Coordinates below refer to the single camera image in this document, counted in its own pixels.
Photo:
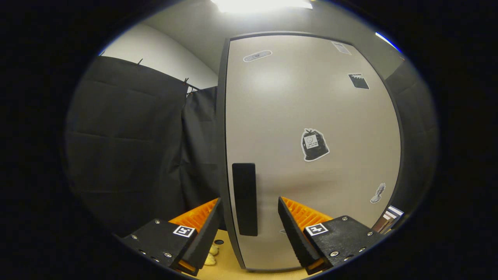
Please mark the white spine book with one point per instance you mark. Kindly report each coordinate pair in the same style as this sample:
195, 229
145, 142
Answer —
388, 218

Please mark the dark grey cabinet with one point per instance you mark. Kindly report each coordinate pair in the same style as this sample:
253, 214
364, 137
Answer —
221, 136

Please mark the large ceiling light panel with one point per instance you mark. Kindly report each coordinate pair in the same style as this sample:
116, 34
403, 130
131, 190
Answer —
256, 4

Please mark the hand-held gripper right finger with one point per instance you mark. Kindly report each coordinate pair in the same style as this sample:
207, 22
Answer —
295, 237

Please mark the blue grey book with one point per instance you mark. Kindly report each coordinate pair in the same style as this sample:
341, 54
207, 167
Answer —
396, 212

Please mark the rectangular ceiling light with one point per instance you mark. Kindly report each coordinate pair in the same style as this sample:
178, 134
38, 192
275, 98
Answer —
387, 41

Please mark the pink spine book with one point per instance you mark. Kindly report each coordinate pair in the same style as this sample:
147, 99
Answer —
380, 226

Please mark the beige cabinet door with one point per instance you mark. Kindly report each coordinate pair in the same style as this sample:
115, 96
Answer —
291, 109

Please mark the yellow soft toy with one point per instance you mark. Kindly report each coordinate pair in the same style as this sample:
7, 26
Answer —
212, 256

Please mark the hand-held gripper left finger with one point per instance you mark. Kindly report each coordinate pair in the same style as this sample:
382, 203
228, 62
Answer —
204, 237

